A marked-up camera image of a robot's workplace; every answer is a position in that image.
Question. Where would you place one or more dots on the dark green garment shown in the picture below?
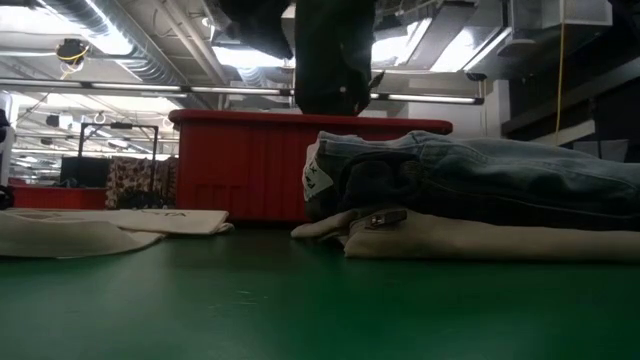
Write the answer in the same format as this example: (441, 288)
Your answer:
(335, 55)

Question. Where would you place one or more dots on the light blue jeans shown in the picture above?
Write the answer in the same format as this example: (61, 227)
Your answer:
(500, 165)

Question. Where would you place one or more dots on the beige shorts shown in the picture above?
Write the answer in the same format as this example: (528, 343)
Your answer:
(475, 240)

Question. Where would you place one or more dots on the red plastic laundry bin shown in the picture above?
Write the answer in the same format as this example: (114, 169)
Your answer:
(240, 165)

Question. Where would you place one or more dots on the long ceiling light strip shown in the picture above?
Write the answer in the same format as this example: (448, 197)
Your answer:
(150, 87)

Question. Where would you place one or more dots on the black metal rack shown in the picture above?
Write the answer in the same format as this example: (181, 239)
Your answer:
(120, 126)

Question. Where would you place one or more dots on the patterned box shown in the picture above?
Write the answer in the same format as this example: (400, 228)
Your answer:
(135, 177)

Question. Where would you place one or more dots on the black box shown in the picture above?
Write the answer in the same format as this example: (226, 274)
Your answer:
(85, 172)

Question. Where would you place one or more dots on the red flat crate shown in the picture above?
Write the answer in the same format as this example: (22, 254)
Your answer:
(60, 197)

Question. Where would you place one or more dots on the white cloth tote bag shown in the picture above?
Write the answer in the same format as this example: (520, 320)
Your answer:
(75, 235)

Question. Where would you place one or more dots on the green table mat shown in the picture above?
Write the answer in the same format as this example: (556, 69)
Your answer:
(300, 310)

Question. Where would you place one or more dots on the small black round object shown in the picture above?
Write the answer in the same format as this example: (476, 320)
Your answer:
(5, 197)

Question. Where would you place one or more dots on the black ceiling camera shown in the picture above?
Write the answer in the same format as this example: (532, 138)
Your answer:
(72, 50)

